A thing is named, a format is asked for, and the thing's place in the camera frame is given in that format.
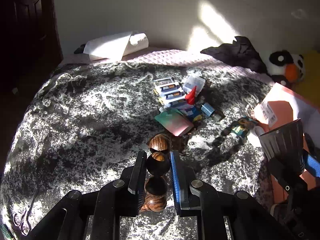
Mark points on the grey patterned blanket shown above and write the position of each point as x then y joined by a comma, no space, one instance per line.
88,122

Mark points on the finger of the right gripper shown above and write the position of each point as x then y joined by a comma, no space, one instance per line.
311,164
291,183

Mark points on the panda plush toy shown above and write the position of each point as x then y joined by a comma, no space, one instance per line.
286,68

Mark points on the blue battery packs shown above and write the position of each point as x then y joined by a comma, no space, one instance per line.
171,95

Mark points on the white round lid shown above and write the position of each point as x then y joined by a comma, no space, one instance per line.
253,136

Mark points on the yellow pillow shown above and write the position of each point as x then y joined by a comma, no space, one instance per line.
309,87

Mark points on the blue stamp cylinder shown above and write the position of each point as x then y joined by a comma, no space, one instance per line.
211,112

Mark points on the black cloth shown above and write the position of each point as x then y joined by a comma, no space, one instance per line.
239,53

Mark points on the red cone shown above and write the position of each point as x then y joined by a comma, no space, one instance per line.
190,97

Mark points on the clear plastic case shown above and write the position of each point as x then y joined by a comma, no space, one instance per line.
193,81

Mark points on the pink storage box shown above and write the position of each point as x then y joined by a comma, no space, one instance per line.
282,106

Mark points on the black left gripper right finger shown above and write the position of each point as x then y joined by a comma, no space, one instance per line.
182,175

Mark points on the green snack packet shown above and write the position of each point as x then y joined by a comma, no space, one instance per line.
241,127

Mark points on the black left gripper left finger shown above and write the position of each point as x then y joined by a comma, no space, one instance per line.
137,181

